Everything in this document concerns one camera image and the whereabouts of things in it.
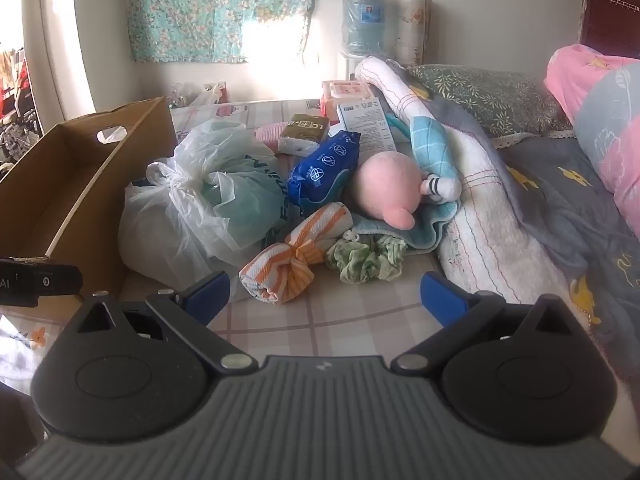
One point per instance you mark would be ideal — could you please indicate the green floral scrunchie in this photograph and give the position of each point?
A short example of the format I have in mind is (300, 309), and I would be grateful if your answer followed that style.
(365, 260)

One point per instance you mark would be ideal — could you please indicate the brown cardboard box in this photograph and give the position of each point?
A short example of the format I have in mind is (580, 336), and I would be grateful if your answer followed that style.
(75, 160)

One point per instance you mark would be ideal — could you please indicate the white wall hook rack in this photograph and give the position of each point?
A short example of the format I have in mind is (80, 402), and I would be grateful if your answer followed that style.
(620, 2)

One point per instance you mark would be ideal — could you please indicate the blue checked rolled towel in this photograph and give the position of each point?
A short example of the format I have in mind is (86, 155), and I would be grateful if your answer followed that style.
(430, 145)

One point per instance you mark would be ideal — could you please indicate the teal checked towel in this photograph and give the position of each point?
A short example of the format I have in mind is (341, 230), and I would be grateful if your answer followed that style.
(425, 225)

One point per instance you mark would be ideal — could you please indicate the pink wet wipes pack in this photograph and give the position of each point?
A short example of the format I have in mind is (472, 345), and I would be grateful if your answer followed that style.
(350, 91)

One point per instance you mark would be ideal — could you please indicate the grey leaf-print pillow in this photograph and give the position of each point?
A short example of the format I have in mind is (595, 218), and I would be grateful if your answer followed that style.
(490, 100)

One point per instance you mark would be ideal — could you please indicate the brown door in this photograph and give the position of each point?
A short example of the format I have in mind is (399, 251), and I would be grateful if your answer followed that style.
(610, 25)

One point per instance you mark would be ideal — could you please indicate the blue water jug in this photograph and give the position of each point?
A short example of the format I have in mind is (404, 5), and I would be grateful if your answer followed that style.
(362, 20)

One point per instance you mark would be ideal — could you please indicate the white water dispenser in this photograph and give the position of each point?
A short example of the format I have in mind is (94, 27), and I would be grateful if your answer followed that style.
(347, 65)

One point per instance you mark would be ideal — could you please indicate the balcony clothes clutter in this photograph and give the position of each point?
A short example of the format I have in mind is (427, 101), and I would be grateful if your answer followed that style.
(17, 105)

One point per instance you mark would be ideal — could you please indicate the patterned paper roll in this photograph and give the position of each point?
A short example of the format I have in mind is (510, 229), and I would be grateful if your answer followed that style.
(412, 30)

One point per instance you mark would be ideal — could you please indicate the white printed packet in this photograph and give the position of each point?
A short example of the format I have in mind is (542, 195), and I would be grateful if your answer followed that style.
(372, 130)

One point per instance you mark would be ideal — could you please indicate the pink plush toy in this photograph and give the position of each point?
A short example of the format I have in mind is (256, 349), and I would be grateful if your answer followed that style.
(385, 185)

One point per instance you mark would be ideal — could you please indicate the white black-striped sock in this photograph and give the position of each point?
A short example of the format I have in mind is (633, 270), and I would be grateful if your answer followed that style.
(442, 187)

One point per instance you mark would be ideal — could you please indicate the pink rolled cloth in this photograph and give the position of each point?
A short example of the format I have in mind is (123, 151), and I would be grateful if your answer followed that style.
(267, 135)

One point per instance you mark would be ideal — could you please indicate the blue wet wipes pack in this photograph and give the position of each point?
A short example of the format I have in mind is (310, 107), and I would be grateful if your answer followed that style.
(320, 165)

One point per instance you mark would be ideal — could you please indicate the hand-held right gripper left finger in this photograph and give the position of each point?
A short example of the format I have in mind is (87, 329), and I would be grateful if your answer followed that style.
(207, 294)

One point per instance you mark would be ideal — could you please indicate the pink and grey quilt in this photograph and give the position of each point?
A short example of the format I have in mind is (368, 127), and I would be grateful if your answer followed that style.
(610, 110)

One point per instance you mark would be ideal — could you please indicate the teal floral curtain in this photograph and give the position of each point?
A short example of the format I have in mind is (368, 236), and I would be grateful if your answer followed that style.
(190, 10)

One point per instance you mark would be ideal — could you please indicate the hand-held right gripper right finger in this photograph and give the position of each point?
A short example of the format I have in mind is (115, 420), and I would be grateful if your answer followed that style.
(442, 299)

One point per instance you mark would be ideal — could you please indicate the white quilted blanket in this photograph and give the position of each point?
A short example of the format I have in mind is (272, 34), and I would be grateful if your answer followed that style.
(485, 220)

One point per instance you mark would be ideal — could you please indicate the orange striped towel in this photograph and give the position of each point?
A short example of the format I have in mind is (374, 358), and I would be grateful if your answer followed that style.
(280, 270)

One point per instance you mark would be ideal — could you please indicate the red container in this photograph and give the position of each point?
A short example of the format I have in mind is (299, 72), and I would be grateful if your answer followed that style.
(222, 94)

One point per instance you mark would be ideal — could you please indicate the white plastic bag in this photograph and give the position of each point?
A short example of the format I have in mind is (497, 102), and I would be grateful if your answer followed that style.
(200, 200)

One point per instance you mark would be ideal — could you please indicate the checked printed bed mat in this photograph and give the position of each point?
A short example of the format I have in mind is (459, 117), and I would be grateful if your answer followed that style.
(350, 310)

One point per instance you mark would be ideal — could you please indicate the clear plastic bag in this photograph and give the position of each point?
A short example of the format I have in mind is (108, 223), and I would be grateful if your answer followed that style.
(205, 96)

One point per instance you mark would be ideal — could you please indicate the gold tissue pack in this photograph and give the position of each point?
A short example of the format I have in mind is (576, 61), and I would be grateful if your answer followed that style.
(305, 127)

